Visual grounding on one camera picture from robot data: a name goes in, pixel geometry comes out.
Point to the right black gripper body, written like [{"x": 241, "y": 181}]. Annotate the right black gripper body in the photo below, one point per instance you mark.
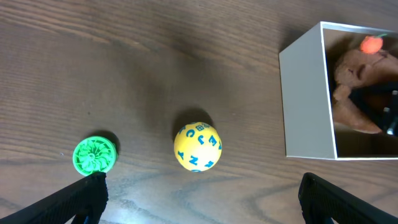
[{"x": 379, "y": 103}]

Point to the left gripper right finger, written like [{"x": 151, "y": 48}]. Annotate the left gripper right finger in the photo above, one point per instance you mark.
[{"x": 322, "y": 202}]

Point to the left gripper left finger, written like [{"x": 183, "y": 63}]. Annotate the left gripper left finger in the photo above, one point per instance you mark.
[{"x": 81, "y": 202}]

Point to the yellow ball with blue letters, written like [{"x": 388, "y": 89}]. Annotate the yellow ball with blue letters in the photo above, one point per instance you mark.
[{"x": 197, "y": 146}]

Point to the brown plush toy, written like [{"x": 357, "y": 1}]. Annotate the brown plush toy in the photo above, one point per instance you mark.
[{"x": 364, "y": 66}]

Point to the green plastic wheel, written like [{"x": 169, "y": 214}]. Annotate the green plastic wheel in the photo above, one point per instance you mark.
[{"x": 94, "y": 154}]

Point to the white cardboard box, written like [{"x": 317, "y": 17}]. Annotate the white cardboard box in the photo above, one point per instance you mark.
[{"x": 307, "y": 69}]

